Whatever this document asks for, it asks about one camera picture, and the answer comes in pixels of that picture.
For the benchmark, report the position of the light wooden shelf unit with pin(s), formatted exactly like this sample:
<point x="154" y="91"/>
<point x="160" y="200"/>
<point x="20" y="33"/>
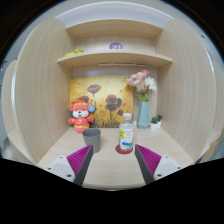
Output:
<point x="113" y="58"/>

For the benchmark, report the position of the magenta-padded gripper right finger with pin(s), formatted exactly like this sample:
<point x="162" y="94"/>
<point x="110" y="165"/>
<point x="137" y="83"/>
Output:
<point x="163" y="166"/>

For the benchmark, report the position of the pink and white flower bouquet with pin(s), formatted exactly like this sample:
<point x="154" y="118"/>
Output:
<point x="141" y="81"/>

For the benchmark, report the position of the pale teal vase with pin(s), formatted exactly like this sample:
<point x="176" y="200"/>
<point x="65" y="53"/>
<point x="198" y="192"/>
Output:
<point x="144" y="116"/>

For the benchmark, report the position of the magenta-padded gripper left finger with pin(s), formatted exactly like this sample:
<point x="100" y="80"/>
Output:
<point x="63" y="166"/>

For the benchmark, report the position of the grey mug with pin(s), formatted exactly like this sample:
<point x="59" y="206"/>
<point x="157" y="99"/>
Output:
<point x="91" y="138"/>

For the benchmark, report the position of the red plush toy figure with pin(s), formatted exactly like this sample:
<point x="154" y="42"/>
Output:
<point x="81" y="118"/>

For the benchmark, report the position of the yellow poppy painting canvas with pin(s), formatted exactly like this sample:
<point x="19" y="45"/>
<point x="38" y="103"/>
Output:
<point x="106" y="90"/>

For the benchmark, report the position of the flat round red coaster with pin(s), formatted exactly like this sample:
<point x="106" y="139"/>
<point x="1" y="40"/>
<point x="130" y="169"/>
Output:
<point x="124" y="152"/>

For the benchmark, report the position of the small potted green plant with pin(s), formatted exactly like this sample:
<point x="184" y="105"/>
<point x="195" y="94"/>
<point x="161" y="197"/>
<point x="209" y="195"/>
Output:
<point x="160" y="120"/>
<point x="153" y="124"/>

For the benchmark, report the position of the clear plastic drink bottle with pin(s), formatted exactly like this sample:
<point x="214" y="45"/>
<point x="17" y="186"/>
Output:
<point x="126" y="135"/>

